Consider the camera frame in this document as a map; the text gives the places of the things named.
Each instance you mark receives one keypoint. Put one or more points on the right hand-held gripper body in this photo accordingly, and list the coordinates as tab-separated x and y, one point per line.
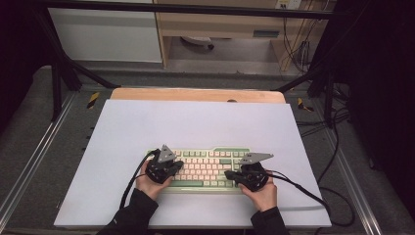
253	178

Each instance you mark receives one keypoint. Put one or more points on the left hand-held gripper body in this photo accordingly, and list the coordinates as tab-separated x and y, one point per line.
160	171

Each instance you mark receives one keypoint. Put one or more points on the green and cream keyboard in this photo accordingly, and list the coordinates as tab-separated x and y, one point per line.
202	169

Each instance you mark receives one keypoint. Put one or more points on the person's left hand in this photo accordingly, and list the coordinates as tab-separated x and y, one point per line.
147	186

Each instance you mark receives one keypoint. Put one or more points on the person's right hand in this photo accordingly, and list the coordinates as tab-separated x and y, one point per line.
264	197

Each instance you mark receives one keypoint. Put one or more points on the white table cover sheet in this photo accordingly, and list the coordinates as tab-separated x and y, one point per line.
202	127

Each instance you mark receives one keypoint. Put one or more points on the wooden board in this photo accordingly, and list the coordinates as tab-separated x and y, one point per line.
195	95

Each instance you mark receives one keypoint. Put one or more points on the black metal stand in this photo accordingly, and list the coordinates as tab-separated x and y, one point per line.
328	94
57	81

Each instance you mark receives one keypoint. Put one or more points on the white chair base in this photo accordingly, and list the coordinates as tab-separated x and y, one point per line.
197	40

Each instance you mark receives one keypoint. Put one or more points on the light wooden desk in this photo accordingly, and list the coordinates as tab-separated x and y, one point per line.
221	24

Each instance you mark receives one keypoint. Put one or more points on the white cabinet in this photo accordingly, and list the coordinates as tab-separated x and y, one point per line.
104	36

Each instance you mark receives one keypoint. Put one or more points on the dark curtain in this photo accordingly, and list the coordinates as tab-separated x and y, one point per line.
16	49
381	81

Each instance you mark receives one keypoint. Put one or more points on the white power strip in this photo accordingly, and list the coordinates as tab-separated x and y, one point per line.
288	4

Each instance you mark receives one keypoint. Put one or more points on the aluminium rail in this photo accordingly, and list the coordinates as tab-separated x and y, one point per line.
355	189
36	156

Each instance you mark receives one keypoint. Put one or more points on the black metal frame bar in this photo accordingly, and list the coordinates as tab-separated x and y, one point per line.
195	9

